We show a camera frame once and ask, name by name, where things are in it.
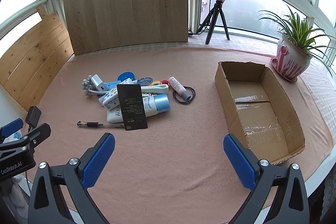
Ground black cable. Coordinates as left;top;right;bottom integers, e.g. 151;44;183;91
188;0;214;36

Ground pink plant saucer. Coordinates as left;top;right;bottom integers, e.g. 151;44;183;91
270;55;299;83

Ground large light wooden board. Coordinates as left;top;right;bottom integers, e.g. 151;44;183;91
62;0;189;56

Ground pine plank panel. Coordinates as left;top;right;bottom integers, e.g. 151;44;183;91
0;5;74;111

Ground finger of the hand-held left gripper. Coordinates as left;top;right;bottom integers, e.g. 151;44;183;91
0;118;25;138
22;122;52;148

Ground black card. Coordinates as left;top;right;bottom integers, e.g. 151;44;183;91
116;84;148;132

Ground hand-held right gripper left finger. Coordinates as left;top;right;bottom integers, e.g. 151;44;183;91
28;132;116;224

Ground pink lotion bottle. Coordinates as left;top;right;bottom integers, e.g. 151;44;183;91
168;76;191;102

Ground white charger plug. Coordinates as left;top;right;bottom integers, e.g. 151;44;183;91
91;74;107;92

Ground person's left hand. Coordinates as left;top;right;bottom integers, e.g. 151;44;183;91
0;175;29;218

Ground white roller massager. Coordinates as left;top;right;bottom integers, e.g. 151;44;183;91
81;76;169;96

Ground spider plant in painted pot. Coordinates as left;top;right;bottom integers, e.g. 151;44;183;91
259;4;336;81

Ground black hair tie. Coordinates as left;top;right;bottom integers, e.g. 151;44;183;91
172;89;193;105
181;85;196;102

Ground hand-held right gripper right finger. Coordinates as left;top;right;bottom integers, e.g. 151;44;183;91
223;134;310;224

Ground black power adapter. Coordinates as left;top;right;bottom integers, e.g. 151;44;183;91
25;106;43;127

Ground patterned tissue pack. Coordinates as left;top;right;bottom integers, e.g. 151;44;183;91
98;78;135;110

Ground translucent blue correction tape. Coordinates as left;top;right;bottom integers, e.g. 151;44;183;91
137;76;154;86

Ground blue round tape measure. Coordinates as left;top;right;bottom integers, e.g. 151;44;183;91
117;71;136;82

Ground white sunscreen tube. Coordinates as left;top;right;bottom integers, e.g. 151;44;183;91
106;93;171;123

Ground black gel pen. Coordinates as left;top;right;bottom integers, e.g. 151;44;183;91
77;121;125;129

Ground cardboard box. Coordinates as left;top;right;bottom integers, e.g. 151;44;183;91
214;61;306;165

